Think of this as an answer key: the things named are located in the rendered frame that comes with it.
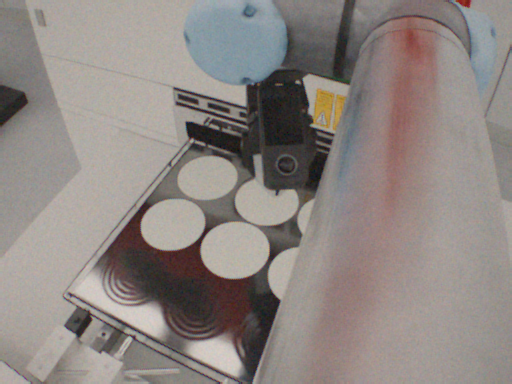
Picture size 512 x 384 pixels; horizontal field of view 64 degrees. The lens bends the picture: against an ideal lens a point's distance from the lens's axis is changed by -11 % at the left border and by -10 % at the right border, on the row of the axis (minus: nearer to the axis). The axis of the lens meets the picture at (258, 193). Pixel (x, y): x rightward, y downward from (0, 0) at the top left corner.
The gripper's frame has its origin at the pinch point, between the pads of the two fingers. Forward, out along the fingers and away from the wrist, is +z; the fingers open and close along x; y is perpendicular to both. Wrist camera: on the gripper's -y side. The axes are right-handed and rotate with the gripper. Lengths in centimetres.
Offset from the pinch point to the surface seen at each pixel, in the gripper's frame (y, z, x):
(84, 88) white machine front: 41, 9, 37
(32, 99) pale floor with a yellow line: 171, 100, 122
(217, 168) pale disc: 14.5, 9.4, 8.2
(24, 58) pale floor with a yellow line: 222, 100, 145
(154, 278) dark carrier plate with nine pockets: -6.4, 9.5, 17.7
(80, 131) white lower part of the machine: 44, 23, 42
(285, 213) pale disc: 3.8, 9.3, -2.0
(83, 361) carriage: -18.2, 11.3, 27.6
